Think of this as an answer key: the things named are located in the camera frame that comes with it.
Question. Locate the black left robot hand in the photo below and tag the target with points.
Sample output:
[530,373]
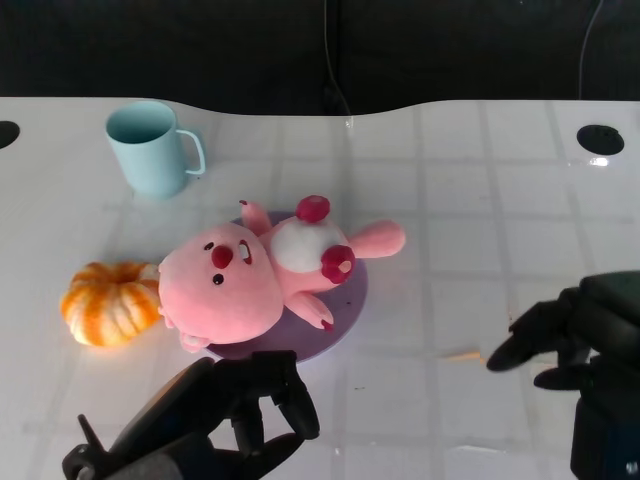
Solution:
[215,415]

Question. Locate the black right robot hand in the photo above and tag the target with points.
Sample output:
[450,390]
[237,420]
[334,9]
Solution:
[605,315]

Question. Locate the pink plush doll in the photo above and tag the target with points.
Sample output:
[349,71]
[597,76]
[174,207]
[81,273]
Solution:
[220,300]

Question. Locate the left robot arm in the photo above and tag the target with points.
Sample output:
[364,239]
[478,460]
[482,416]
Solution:
[145,467]

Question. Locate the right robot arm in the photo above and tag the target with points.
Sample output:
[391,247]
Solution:
[605,435]

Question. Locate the lavender round plate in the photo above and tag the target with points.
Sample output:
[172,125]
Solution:
[345,300]

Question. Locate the small yellow tape strip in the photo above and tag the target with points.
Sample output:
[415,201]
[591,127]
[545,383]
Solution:
[470,355]

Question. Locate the orange white striped pumpkin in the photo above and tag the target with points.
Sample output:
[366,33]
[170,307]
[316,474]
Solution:
[105,310]

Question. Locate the round black table grommet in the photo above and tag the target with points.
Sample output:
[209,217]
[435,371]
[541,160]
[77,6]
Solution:
[600,139]
[7,135]

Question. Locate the black backdrop cloth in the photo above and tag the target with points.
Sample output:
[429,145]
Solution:
[200,50]

